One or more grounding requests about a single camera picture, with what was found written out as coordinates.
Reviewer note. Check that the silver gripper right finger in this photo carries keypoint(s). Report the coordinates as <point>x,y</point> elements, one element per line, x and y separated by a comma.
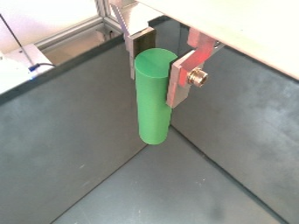
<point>185,71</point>

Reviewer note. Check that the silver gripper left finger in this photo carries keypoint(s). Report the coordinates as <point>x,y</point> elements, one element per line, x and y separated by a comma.
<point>138,34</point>

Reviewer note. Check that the green cylinder peg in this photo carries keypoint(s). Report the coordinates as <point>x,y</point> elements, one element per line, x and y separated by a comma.
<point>152,65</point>

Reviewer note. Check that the aluminium frame profile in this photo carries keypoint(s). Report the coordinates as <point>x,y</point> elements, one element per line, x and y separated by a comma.
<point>102,21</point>

